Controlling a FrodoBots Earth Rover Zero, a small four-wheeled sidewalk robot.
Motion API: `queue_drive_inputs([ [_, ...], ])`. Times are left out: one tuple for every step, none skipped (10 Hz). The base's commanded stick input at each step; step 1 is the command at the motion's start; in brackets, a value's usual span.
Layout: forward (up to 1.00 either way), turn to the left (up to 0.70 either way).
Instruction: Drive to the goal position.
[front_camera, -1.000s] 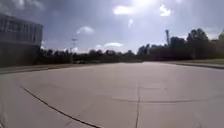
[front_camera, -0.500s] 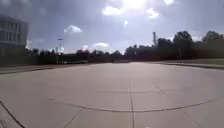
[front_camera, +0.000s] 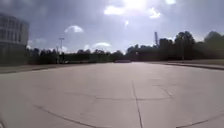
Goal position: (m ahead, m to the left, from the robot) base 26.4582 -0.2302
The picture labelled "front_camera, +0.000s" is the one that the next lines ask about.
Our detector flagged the pale concrete slab plaza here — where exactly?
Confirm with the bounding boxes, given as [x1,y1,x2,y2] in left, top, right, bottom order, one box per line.
[0,61,224,128]

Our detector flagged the tall slim tower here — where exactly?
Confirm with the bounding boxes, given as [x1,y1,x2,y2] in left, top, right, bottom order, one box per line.
[153,31,159,47]

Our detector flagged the tall lamp pole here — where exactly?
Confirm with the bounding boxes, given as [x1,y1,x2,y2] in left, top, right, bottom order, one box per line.
[58,37,66,54]

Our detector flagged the row of dark trees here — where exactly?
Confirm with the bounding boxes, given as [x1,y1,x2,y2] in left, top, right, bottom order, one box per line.
[26,30,224,65]

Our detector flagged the dark kerb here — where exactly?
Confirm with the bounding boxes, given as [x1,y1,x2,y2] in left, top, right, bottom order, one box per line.
[163,62,224,71]

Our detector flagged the grass strip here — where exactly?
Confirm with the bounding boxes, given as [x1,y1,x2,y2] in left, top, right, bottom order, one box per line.
[149,59,224,66]

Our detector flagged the dark ground strip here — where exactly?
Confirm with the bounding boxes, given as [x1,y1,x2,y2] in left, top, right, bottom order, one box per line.
[0,63,68,75]

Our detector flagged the grey glass-fronted building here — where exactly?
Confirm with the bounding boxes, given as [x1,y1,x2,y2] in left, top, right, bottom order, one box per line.
[0,13,30,64]

